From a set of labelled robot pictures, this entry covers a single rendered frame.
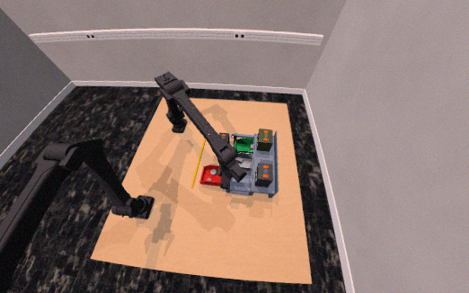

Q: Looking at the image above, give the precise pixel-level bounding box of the red bin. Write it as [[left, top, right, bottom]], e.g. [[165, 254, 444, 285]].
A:
[[200, 164, 221, 186]]

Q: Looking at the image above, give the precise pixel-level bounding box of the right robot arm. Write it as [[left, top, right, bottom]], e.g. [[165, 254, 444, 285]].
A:
[[0, 138, 153, 293]]

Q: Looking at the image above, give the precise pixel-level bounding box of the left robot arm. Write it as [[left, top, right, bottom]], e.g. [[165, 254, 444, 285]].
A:
[[155, 71, 246, 190]]

